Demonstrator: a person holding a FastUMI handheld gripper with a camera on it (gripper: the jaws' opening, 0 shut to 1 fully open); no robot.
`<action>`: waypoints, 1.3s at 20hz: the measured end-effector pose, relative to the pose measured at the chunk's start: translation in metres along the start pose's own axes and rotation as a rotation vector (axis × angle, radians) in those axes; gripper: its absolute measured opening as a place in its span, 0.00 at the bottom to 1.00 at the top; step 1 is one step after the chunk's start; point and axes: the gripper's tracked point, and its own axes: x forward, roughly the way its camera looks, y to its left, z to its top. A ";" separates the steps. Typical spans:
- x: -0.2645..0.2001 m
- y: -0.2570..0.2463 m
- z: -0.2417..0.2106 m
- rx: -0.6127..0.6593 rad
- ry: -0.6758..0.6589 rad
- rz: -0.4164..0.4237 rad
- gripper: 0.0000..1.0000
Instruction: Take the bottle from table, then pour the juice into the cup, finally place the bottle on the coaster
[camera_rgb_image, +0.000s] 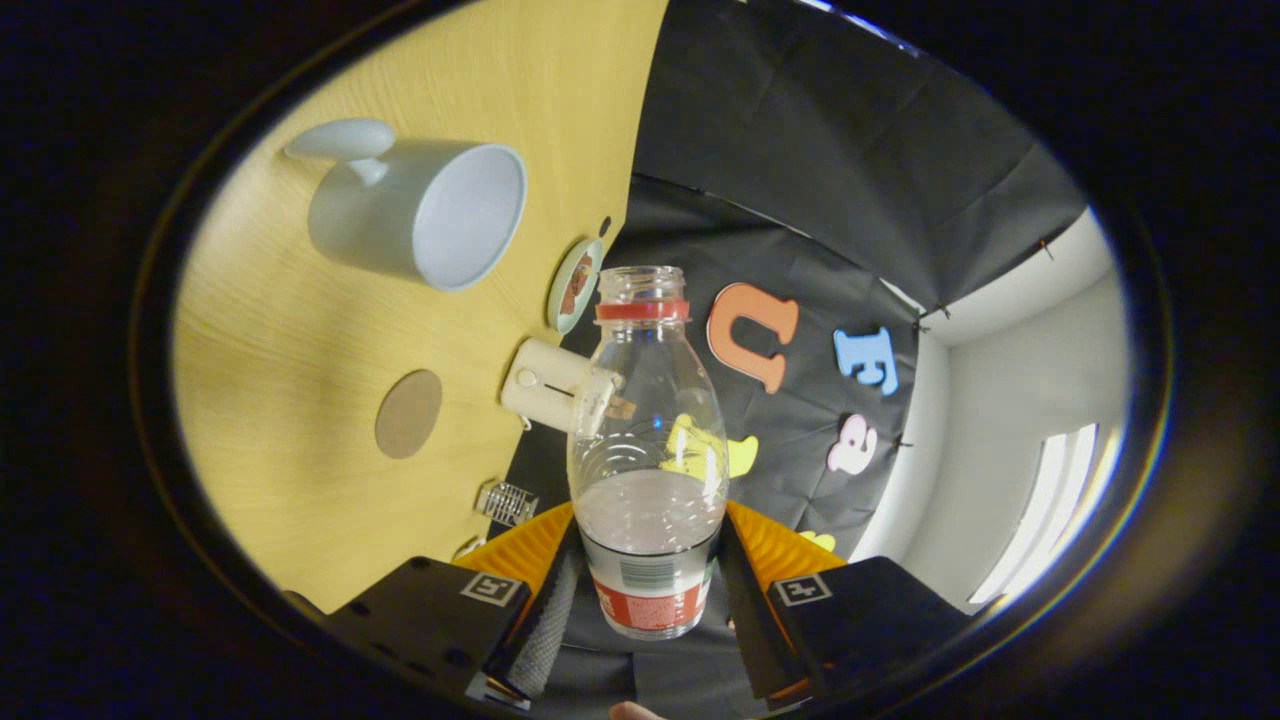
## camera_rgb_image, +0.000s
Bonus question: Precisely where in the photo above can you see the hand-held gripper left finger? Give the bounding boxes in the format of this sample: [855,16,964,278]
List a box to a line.
[320,502,583,701]

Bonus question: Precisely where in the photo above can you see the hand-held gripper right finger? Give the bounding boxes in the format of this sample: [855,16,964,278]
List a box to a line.
[718,500,971,701]

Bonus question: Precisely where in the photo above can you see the clear plastic juice bottle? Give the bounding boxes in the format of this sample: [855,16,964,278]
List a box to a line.
[566,265,731,641]

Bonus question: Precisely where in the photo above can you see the round brown coaster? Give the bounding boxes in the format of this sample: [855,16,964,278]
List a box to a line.
[374,369,444,460]

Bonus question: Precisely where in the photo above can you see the white cup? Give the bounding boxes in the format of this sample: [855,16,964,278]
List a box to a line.
[285,118,528,293]

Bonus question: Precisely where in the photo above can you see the white toaster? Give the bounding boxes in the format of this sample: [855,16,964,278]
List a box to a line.
[500,337,626,433]

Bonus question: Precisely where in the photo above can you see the large ceiling light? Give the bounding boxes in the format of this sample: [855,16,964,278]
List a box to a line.
[968,424,1126,607]

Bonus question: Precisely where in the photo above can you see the pale green plate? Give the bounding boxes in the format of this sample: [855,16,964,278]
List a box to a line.
[546,237,605,335]

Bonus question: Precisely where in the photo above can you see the wooden table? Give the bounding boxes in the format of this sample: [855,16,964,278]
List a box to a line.
[172,0,669,613]

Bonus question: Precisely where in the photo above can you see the metal wire basket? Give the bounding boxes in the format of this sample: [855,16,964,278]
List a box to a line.
[475,481,539,528]

